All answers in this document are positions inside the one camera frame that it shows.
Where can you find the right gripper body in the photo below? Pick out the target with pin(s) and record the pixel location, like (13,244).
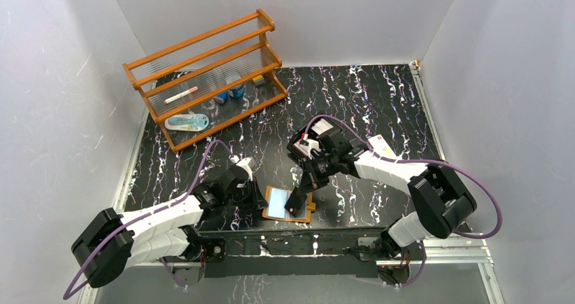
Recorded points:
(321,169)

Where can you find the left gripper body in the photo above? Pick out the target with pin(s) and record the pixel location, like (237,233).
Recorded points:
(251,193)

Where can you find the black card tray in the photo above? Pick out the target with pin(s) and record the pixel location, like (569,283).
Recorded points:
(314,133)

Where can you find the white card stack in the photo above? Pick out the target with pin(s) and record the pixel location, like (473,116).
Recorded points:
(321,126)

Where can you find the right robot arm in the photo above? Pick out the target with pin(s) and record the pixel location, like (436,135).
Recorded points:
(440,198)

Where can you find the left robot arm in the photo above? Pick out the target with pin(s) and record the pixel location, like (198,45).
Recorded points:
(114,242)

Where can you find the white box with red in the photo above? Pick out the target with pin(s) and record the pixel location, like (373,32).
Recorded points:
(381,147)

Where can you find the blue packaged item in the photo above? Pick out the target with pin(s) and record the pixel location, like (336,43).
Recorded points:
(187,122)

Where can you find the small blue block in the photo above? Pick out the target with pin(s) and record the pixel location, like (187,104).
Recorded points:
(221,98)

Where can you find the blue white can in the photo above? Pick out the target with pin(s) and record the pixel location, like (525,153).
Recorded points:
(237,92)

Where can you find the orange wooden shelf rack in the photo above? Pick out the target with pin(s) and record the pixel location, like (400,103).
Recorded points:
(214,61)

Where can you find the small grey yellow block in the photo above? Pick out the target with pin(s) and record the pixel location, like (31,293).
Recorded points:
(258,80)

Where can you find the white pink pen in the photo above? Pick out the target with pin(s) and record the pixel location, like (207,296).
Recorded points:
(180,95)

